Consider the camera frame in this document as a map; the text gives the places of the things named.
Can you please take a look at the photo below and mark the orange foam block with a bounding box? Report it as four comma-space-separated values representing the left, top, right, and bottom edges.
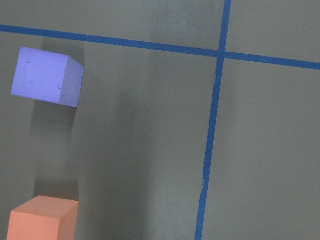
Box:
7, 195, 79, 240

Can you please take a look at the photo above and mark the purple foam block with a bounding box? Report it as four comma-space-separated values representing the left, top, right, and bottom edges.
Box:
11, 47, 85, 108

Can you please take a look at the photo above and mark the blue tape line lengthwise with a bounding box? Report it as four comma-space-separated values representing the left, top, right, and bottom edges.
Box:
194, 0, 232, 240

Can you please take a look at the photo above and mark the blue tape line crosswise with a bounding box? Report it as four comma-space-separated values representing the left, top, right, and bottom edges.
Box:
0, 24, 320, 70

